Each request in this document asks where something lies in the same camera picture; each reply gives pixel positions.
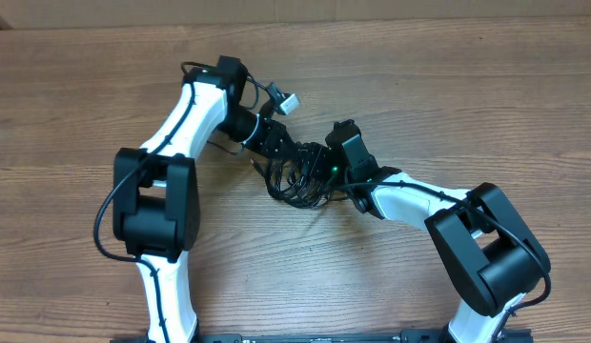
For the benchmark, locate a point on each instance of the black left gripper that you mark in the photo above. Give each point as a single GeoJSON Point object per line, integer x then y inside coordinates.
{"type": "Point", "coordinates": [271, 137]}

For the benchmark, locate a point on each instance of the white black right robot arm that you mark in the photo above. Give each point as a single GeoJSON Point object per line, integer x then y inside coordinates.
{"type": "Point", "coordinates": [495, 263]}

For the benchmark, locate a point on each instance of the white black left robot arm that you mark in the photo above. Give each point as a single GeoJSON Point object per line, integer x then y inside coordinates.
{"type": "Point", "coordinates": [156, 211]}

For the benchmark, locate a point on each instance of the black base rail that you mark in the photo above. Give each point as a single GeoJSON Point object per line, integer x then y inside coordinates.
{"type": "Point", "coordinates": [405, 336]}

